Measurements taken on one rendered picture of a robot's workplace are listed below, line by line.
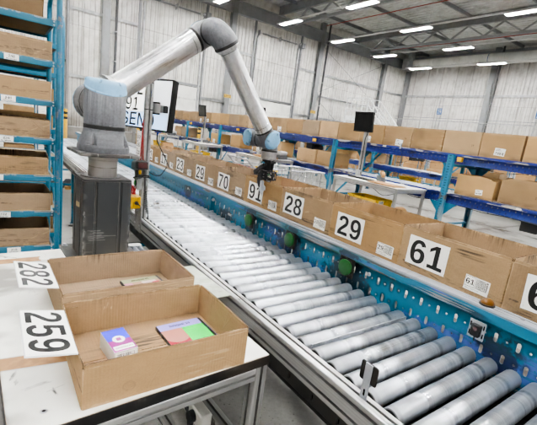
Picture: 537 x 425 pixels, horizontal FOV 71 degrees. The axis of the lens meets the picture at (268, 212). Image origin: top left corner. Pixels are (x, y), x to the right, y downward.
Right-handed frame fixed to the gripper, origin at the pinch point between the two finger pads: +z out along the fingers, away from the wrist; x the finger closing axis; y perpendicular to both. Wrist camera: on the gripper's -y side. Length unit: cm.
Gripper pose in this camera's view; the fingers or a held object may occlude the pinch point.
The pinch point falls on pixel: (261, 192)
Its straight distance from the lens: 224.8
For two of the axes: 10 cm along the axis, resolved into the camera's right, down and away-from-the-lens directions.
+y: 5.7, 2.4, -7.9
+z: -1.3, 9.7, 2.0
